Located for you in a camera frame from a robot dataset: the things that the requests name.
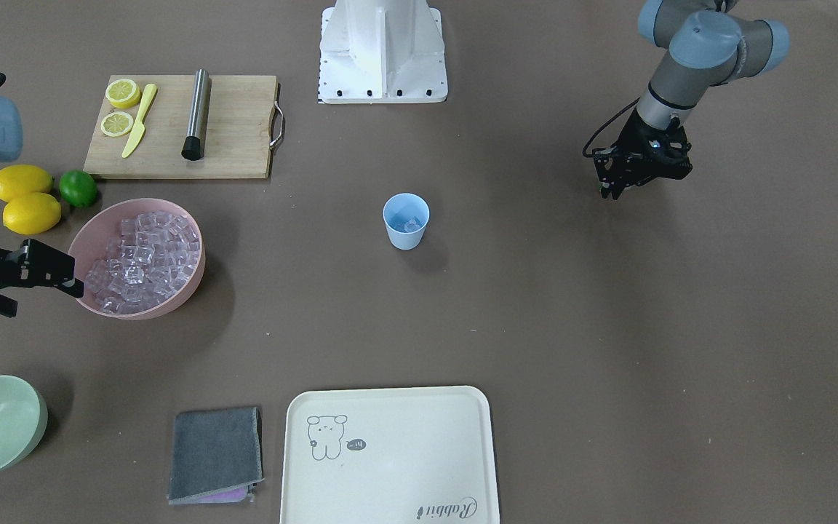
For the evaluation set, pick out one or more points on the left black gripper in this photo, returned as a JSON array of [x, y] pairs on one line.
[[636, 138]]

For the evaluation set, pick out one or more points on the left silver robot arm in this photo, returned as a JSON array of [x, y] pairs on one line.
[[705, 46]]

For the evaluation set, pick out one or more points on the pink bowl of ice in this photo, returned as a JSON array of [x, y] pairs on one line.
[[139, 259]]

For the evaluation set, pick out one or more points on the ice cube in cup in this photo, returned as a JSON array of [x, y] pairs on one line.
[[411, 225]]

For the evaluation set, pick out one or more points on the light blue plastic cup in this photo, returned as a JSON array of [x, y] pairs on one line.
[[405, 217]]

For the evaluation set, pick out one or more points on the yellow lemon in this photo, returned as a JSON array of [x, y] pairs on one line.
[[18, 180], [31, 214]]

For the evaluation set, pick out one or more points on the green lime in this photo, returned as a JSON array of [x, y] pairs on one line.
[[78, 188]]

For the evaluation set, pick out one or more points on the lemon slice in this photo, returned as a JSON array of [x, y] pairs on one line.
[[116, 124], [123, 93]]

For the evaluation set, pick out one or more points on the grey folded cloth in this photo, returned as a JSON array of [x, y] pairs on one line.
[[216, 457]]

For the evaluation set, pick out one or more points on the bamboo cutting board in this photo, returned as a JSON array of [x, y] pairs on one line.
[[240, 132]]

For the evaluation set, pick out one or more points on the cream plastic tray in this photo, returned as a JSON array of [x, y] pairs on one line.
[[393, 455]]

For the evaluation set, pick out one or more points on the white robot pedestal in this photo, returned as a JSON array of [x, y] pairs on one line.
[[374, 52]]

